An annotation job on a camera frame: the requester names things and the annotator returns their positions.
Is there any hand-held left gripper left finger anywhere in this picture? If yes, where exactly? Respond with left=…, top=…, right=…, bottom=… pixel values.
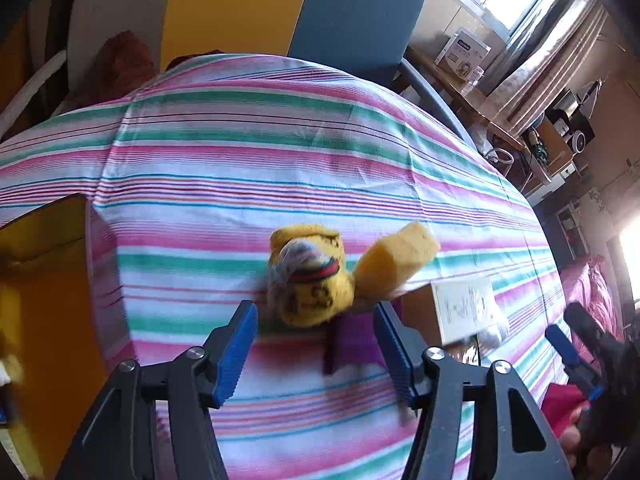
left=55, top=300, right=259, bottom=480

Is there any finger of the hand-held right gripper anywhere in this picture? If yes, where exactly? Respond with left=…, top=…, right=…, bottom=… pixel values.
left=564, top=302, right=626, bottom=361
left=545, top=324, right=603, bottom=402

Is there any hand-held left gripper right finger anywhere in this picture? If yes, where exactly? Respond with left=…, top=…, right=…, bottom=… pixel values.
left=372, top=301, right=576, bottom=480

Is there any purple cloth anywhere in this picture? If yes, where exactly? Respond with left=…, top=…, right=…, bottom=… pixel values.
left=322, top=310, right=401, bottom=376

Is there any beige printed carton box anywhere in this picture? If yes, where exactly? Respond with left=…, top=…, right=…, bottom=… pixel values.
left=400, top=279, right=501, bottom=346

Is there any yellow plush wedge toy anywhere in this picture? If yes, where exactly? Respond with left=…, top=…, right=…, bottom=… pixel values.
left=356, top=221, right=442, bottom=308

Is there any gold-lined maroon tin box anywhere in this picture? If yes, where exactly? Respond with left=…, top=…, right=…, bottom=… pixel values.
left=0, top=192, right=131, bottom=480

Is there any person's right hand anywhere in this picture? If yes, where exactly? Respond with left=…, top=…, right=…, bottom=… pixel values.
left=559, top=405, right=613, bottom=471

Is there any magenta bed cover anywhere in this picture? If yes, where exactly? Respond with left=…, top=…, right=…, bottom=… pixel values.
left=560, top=255, right=626, bottom=358

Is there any black speaker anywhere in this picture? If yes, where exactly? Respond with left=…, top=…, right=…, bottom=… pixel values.
left=567, top=110, right=596, bottom=153

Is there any striped tablecloth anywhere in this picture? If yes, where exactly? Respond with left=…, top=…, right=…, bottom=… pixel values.
left=0, top=52, right=576, bottom=480

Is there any grey chair armrest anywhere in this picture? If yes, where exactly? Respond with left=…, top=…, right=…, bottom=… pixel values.
left=400, top=60, right=476, bottom=146

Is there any wooden desk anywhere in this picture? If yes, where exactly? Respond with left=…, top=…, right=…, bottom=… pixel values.
left=405, top=45, right=551, bottom=191

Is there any beige curtain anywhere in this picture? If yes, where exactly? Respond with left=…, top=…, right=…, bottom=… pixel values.
left=480, top=0, right=616, bottom=131

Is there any clear glass jar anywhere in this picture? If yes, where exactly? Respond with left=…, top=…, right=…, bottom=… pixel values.
left=462, top=65, right=486, bottom=96

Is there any white carton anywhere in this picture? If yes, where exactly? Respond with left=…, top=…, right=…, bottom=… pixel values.
left=434, top=27, right=492, bottom=78

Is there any dark red cloth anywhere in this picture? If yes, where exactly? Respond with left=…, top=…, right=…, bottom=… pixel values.
left=65, top=30, right=156, bottom=111

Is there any white padded armrest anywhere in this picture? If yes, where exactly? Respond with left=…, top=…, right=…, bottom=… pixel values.
left=0, top=50, right=68, bottom=136

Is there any grey yellow blue chair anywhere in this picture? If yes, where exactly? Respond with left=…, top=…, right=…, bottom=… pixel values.
left=67, top=0, right=426, bottom=91

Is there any wooden wardrobe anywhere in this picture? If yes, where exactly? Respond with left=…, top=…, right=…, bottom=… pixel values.
left=0, top=7, right=36, bottom=116

